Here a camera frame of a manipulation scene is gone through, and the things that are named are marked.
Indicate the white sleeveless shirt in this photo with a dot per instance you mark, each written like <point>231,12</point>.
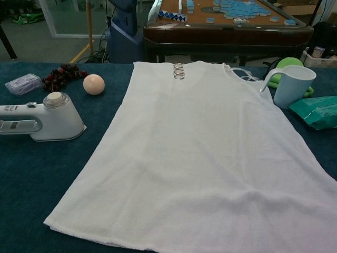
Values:
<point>184,158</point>

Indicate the white handheld garment steamer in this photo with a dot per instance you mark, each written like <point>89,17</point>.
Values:
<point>58,124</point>

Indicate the pink ball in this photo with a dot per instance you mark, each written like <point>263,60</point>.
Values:
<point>94,84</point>

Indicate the blue chair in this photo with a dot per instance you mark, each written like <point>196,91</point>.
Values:
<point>123,39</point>

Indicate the brown mahjong table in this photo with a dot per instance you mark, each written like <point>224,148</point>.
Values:
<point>223,37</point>

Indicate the blue white snake puzzle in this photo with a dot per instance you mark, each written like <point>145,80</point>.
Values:
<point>171,15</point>

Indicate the dark red grape bunch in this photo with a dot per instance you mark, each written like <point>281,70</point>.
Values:
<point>60,76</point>

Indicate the blue mahjong tile stack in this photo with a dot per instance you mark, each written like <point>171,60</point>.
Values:
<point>189,6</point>

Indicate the white tile rack stick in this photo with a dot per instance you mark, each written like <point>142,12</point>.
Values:
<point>180,4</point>

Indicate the wooden pole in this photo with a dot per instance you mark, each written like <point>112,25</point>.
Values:
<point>90,26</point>

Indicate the white plastic mug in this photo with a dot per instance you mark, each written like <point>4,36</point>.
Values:
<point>292,89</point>

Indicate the white framed glass panel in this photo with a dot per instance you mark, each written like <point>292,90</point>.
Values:
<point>73,33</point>

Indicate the green cloth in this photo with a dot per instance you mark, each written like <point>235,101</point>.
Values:
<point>288,62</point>

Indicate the blue mahjong tile pile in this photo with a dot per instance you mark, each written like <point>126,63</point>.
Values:
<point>237,9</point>

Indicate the dark teal table cover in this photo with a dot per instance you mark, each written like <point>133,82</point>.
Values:
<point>39,184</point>

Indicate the teal wet wipes pack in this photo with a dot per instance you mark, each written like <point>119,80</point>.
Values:
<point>318,113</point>

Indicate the clear plastic packet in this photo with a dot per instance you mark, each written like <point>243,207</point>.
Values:
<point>23,83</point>

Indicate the white storage crate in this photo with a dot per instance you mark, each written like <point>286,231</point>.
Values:
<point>316,62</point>

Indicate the green bag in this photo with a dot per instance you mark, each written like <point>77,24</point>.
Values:
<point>26,18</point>

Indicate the black table leg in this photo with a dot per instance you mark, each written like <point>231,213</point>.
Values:
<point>8,43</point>

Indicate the black backpack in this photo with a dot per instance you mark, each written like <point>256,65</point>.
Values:
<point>325,34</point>

